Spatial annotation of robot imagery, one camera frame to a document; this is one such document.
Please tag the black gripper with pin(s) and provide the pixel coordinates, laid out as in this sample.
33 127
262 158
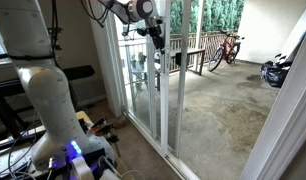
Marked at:
154 30

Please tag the white framed sliding glass door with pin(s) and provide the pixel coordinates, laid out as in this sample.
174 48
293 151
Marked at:
164 100

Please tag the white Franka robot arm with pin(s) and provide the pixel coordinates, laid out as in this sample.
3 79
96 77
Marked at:
43 83

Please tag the white screen door stile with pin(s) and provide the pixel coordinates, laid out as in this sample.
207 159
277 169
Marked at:
182 83

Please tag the white door jamb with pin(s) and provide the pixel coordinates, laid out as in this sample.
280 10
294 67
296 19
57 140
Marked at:
286 116
108 66

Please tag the white door sill track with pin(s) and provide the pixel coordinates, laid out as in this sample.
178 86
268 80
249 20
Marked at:
173 163

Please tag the potted plant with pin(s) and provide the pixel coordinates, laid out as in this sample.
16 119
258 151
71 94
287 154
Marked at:
141 58

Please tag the small black lock box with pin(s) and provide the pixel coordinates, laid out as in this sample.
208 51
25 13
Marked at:
178 58

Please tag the dark wooden bench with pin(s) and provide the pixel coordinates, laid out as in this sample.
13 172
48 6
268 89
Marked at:
189 52

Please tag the glass patio table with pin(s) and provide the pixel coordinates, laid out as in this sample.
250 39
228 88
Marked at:
139 71

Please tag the wooden slat railing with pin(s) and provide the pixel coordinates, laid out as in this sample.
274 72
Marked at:
209 41

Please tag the red bicycle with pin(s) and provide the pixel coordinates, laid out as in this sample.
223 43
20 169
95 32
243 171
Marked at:
223 53

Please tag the green hedge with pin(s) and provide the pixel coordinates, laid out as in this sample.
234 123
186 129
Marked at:
223 15

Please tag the black electric keyboard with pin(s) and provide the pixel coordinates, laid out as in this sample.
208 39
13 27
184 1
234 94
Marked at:
78 71

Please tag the black red bar clamp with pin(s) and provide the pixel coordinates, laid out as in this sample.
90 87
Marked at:
99 124
108 133

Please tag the robot mounting stand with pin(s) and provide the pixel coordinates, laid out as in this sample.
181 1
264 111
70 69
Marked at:
84 116

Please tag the black duffel bag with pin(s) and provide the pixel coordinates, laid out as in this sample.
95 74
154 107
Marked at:
273 75

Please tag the white plastic device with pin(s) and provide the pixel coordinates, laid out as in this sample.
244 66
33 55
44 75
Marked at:
81 168

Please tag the black keyboard stand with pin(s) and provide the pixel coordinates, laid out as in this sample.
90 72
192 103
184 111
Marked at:
6 113

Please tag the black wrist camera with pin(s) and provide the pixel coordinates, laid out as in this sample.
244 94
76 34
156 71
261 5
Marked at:
142 32

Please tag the white patio post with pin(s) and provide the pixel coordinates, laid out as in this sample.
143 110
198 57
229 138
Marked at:
199 33

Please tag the sliding glass door frame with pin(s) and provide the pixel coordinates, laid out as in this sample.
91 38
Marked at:
151 93

